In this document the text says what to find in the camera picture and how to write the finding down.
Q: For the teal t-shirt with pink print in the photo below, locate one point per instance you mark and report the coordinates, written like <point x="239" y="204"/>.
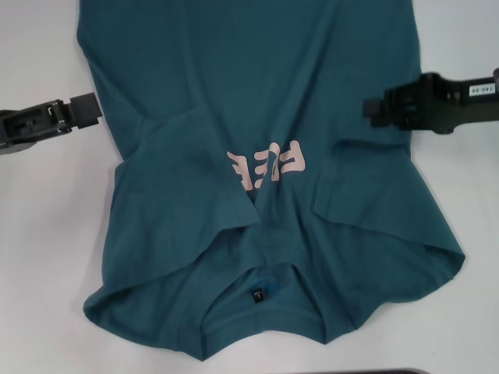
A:
<point x="234" y="78"/>

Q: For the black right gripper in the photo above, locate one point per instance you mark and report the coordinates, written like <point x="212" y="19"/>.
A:
<point x="456" y="101"/>

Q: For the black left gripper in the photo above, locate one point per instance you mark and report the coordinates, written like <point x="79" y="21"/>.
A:
<point x="19" y="126"/>

